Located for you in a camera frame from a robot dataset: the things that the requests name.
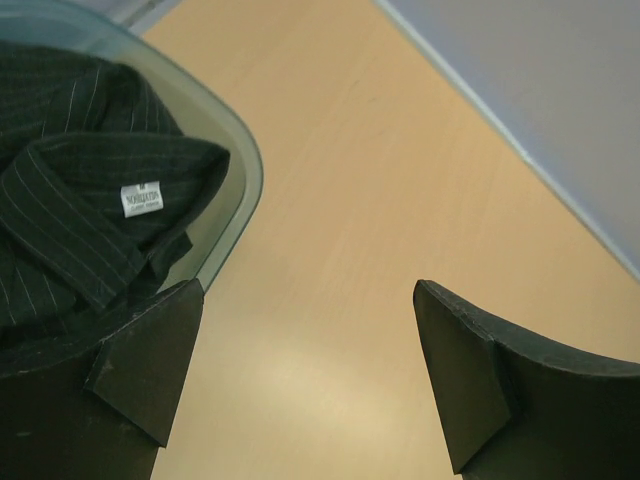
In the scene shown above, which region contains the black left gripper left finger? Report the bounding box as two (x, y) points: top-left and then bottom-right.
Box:
(1, 279), (203, 479)

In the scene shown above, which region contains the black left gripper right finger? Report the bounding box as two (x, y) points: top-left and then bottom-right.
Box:
(413, 280), (639, 479)

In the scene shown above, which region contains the black pinstriped long sleeve shirt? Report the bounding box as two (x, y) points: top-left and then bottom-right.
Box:
(1, 42), (216, 350)

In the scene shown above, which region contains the clear teal plastic bin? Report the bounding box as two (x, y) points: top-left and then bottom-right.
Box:
(1, 1), (263, 289)

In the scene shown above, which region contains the aluminium table edge rail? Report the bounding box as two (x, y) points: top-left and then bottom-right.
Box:
(382, 0), (639, 274)

